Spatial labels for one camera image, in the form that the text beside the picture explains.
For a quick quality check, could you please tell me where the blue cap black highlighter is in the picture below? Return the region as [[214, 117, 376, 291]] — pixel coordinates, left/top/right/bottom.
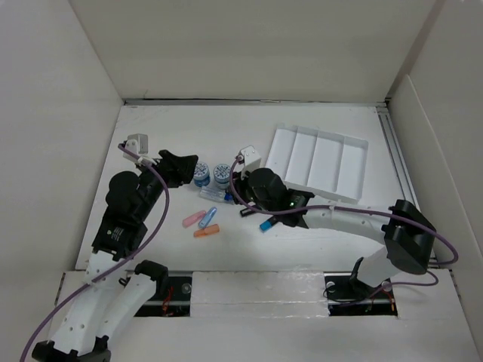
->
[[260, 216, 278, 232]]

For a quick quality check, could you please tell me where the white foam block front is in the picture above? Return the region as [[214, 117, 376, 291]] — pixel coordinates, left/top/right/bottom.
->
[[190, 271, 329, 319]]

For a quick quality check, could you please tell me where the orange translucent eraser case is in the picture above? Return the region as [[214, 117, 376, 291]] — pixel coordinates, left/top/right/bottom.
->
[[193, 224, 220, 238]]

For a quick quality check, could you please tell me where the white divided organizer tray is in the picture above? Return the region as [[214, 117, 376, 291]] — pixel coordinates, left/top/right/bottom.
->
[[266, 125, 369, 204]]

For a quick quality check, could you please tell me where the blue translucent eraser case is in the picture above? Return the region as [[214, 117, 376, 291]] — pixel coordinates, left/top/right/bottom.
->
[[198, 207, 217, 229]]

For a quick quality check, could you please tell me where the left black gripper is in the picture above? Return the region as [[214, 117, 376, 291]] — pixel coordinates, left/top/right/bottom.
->
[[137, 149, 197, 219]]

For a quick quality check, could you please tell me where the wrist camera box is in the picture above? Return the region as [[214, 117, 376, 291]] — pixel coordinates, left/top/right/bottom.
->
[[237, 146, 261, 178], [125, 133, 149, 155]]

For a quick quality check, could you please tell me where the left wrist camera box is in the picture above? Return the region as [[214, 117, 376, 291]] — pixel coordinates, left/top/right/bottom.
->
[[125, 133, 149, 155]]

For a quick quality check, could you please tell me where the pink translucent eraser case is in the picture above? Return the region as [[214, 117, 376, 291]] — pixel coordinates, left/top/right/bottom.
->
[[182, 210, 206, 228]]

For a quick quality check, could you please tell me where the blue slime jar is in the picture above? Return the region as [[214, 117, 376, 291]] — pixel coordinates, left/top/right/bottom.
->
[[213, 164, 231, 189], [193, 161, 211, 187]]

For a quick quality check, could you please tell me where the metal rail right edge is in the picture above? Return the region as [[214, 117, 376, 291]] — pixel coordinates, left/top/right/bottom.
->
[[377, 105, 438, 265]]

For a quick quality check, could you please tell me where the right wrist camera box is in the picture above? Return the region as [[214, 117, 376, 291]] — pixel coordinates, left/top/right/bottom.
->
[[237, 146, 261, 178]]

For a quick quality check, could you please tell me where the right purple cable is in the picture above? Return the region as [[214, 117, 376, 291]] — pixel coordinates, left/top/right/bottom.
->
[[229, 158, 460, 302]]

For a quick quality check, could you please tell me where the clear glue stick blue cap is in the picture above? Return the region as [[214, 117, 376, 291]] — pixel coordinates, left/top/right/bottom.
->
[[199, 186, 233, 204]]

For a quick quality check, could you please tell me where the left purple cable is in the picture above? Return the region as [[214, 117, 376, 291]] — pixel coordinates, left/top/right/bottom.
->
[[17, 145, 170, 362]]

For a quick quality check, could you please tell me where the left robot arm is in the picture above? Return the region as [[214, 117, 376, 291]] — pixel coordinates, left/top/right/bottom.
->
[[26, 145, 198, 361]]

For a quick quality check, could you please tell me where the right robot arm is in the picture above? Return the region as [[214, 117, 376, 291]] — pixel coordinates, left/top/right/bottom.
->
[[229, 167, 436, 302]]

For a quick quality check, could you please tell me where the purple cable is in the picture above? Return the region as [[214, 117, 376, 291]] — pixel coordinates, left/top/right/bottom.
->
[[229, 158, 460, 302], [17, 145, 170, 362]]

